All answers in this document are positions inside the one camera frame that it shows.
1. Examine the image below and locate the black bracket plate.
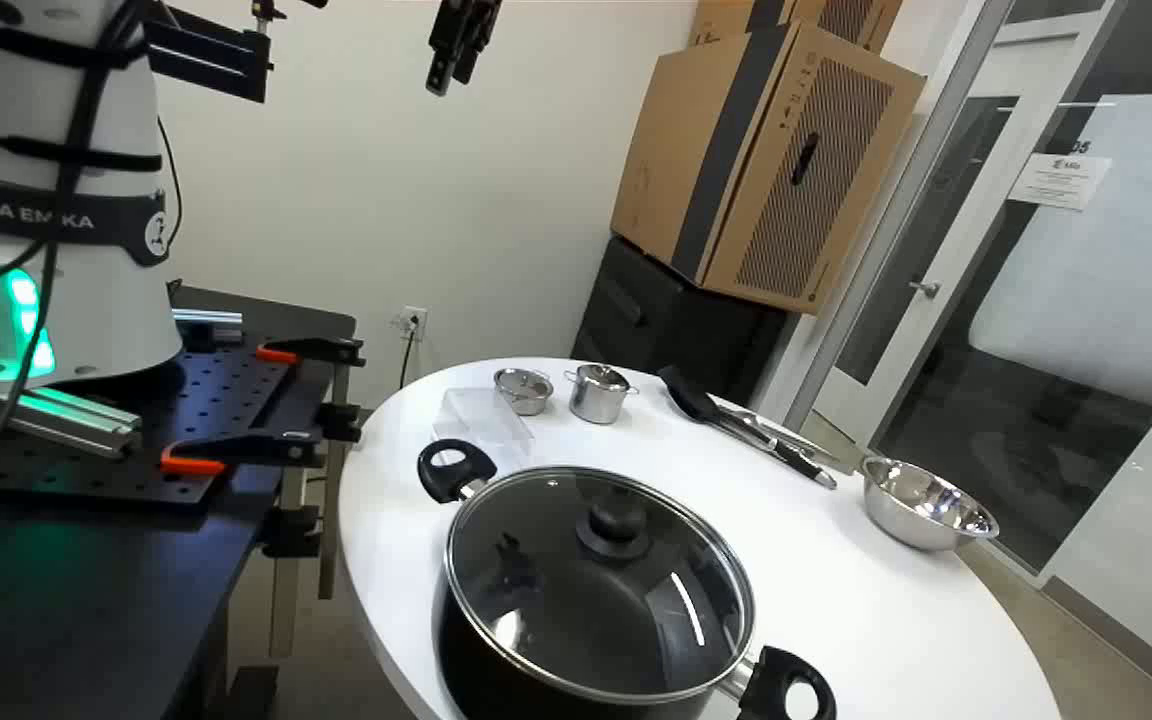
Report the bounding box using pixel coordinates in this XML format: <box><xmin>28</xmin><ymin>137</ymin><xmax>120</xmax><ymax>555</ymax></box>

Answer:
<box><xmin>138</xmin><ymin>0</ymin><xmax>275</xmax><ymax>106</ymax></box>

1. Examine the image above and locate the glass pot lid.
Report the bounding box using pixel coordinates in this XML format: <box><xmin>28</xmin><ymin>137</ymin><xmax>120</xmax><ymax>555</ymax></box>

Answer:
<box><xmin>439</xmin><ymin>460</ymin><xmax>757</xmax><ymax>708</ymax></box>

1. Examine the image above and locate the white paper sign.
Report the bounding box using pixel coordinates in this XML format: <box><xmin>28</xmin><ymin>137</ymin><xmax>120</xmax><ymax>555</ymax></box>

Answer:
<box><xmin>1008</xmin><ymin>147</ymin><xmax>1115</xmax><ymax>217</ymax></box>

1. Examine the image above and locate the small cardboard box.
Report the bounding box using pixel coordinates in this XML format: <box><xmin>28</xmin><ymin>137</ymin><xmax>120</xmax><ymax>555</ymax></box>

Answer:
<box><xmin>688</xmin><ymin>0</ymin><xmax>910</xmax><ymax>54</ymax></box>

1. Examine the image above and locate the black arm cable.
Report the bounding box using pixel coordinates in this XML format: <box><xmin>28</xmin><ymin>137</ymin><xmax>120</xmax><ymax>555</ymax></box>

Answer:
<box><xmin>0</xmin><ymin>0</ymin><xmax>189</xmax><ymax>536</ymax></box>

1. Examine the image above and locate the black cabinet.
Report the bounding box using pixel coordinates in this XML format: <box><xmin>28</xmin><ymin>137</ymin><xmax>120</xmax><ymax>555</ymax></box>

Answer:
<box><xmin>573</xmin><ymin>237</ymin><xmax>794</xmax><ymax>407</ymax></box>

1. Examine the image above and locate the steel cup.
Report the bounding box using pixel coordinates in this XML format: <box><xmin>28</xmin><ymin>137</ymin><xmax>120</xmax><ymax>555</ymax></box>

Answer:
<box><xmin>563</xmin><ymin>357</ymin><xmax>636</xmax><ymax>429</ymax></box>

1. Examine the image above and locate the steel bowl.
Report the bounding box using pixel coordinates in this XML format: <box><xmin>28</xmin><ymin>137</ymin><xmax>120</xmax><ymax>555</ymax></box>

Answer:
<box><xmin>859</xmin><ymin>457</ymin><xmax>1003</xmax><ymax>555</ymax></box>

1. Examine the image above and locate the large cardboard box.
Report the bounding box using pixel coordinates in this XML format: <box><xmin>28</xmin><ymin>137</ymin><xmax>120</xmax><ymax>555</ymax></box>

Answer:
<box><xmin>607</xmin><ymin>15</ymin><xmax>927</xmax><ymax>314</ymax></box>

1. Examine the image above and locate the small steel pot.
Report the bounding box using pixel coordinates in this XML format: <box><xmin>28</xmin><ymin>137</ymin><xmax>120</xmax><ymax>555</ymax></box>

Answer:
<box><xmin>491</xmin><ymin>364</ymin><xmax>561</xmax><ymax>421</ymax></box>

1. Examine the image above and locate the aluminium rail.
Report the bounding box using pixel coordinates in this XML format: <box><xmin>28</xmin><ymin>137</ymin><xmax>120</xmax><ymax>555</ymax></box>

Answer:
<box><xmin>0</xmin><ymin>364</ymin><xmax>146</xmax><ymax>465</ymax></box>

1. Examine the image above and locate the black clamp orange handle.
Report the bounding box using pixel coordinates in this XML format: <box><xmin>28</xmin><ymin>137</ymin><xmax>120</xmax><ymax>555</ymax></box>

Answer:
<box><xmin>154</xmin><ymin>396</ymin><xmax>366</xmax><ymax>487</ymax></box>
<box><xmin>252</xmin><ymin>331</ymin><xmax>373</xmax><ymax>370</ymax></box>

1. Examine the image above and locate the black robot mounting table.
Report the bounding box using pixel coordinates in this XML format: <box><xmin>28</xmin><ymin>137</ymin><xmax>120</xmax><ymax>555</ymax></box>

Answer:
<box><xmin>0</xmin><ymin>279</ymin><xmax>362</xmax><ymax>720</ymax></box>

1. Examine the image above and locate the black cooking pot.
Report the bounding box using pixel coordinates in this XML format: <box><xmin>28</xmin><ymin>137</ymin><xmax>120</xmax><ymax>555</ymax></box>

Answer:
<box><xmin>411</xmin><ymin>437</ymin><xmax>841</xmax><ymax>720</ymax></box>

